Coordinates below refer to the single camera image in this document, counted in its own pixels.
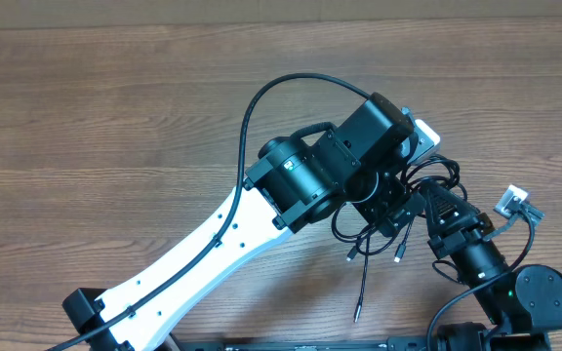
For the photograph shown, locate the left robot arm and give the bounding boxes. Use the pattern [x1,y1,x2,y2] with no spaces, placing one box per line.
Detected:
[62,94,440,350]

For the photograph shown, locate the cardboard board backdrop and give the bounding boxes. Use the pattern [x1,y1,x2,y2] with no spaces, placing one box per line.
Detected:
[0,0,562,29]

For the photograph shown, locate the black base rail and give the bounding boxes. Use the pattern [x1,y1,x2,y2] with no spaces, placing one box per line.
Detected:
[163,333,482,351]

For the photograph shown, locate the black usb cable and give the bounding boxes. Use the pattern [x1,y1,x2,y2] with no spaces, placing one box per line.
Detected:
[330,153,468,324]

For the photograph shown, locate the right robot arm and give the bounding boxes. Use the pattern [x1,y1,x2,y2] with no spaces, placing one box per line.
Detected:
[420,181,562,351]

